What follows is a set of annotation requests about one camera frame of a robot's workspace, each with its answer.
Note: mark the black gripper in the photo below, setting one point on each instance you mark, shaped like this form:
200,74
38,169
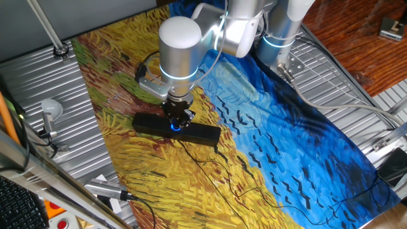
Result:
176,108

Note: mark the blue-lit volume knob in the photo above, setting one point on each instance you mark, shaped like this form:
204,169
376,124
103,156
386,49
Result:
175,128

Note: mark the black speaker bar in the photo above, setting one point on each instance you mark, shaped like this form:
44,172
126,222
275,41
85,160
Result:
203,135

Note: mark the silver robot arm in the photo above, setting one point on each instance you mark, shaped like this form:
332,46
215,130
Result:
181,57

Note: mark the Van Gogh painting cloth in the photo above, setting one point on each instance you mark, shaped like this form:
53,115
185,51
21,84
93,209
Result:
286,143

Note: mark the orange emergency stop box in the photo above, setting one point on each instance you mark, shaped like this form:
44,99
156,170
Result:
52,208

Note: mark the grey box red button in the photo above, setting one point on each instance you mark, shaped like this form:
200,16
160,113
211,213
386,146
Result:
62,224

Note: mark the grey metal pole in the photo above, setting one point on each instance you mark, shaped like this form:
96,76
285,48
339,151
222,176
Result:
47,27

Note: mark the orange pole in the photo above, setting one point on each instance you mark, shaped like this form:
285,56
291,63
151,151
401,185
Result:
6,117

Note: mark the black keyboard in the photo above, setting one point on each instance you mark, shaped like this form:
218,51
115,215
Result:
19,210

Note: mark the aluminium profile bar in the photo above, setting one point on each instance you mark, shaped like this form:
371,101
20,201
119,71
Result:
397,132

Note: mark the black phone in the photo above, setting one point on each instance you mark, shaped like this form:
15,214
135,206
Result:
394,167

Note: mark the silver metal box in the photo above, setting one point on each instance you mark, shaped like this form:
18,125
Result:
391,31

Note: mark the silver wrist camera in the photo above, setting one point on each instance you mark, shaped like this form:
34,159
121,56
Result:
152,88

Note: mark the silver ribbed camera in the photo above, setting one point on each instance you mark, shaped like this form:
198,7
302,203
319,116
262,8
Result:
105,190

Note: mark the silver mounting bracket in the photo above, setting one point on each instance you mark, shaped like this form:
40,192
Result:
62,148

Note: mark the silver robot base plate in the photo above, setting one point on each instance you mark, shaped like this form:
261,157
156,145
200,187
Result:
297,65

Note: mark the aluminium frame rail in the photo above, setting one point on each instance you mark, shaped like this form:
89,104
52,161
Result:
47,181

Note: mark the silver corner bracket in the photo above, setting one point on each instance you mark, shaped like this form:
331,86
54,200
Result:
379,145

